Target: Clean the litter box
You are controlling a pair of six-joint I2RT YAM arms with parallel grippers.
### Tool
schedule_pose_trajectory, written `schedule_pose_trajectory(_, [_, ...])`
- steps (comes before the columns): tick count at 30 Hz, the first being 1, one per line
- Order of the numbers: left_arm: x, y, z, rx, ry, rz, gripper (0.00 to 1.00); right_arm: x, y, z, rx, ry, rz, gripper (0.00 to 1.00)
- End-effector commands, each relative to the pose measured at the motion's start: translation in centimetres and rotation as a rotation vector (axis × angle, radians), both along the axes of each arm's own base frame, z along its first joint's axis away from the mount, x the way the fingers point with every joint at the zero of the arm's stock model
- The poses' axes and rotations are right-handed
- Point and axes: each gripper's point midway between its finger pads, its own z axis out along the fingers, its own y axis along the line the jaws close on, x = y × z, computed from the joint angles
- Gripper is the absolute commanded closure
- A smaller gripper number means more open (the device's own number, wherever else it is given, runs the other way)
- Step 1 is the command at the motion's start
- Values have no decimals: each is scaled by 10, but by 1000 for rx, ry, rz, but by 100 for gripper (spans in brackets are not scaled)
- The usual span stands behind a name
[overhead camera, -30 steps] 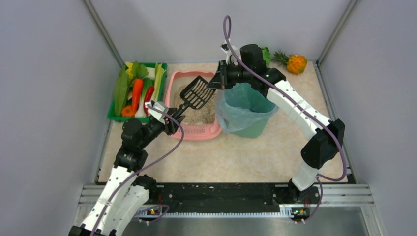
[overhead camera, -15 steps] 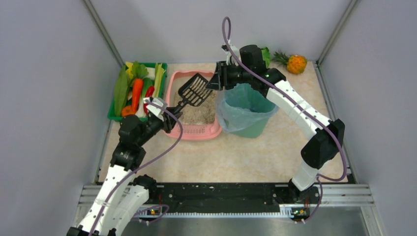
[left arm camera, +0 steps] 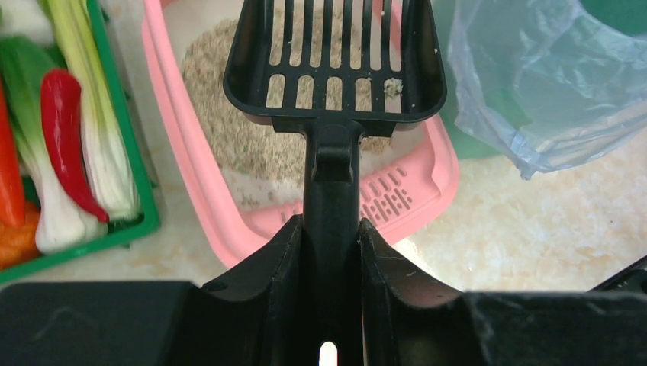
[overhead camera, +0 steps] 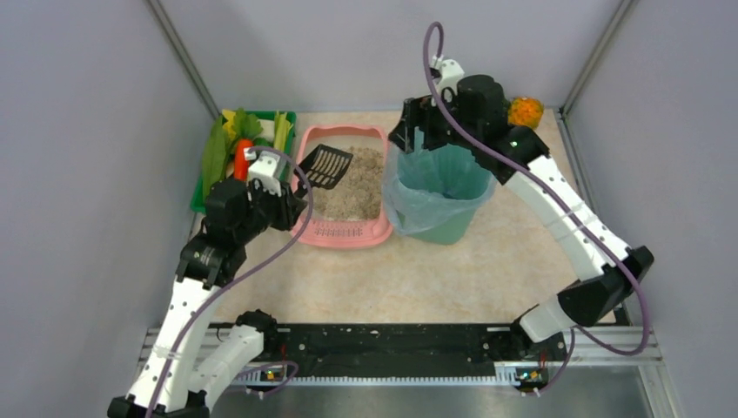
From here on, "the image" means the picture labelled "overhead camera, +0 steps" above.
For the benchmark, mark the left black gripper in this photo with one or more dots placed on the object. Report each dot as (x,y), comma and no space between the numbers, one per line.
(286,206)

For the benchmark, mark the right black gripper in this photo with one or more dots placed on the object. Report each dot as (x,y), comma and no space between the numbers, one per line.
(416,124)

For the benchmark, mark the black litter scoop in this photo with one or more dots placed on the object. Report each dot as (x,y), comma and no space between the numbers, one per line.
(325,166)

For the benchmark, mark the green trash bin with bag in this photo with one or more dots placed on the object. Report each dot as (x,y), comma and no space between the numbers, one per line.
(434,195)

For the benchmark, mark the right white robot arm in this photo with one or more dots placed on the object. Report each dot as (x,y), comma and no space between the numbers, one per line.
(607,269)

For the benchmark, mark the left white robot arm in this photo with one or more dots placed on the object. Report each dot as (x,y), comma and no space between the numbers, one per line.
(173,383)

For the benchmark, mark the pink litter box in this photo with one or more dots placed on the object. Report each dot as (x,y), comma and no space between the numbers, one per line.
(343,234)

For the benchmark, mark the toy carrot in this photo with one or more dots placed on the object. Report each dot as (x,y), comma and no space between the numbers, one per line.
(241,162)

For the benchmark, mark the green vegetable basket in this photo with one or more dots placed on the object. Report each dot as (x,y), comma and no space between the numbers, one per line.
(266,120)

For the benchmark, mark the toy celery stalk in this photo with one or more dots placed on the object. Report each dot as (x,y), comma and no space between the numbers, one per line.
(282,126)

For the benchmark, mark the toy green leaf vegetable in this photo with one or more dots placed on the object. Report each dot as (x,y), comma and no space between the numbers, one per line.
(214,158)

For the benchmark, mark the toy yellow corn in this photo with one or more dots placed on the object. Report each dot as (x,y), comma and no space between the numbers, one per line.
(228,123)

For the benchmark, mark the toy pineapple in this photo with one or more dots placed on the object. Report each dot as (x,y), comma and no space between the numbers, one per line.
(525,111)

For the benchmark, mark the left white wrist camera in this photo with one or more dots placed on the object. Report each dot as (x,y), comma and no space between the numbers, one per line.
(265,168)

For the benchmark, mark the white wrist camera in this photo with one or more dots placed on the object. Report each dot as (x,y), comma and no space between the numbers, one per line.
(265,168)
(445,75)

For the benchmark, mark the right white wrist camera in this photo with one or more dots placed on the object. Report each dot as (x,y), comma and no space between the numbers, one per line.
(445,75)

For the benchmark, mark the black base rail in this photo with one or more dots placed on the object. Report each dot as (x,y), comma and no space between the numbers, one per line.
(400,350)

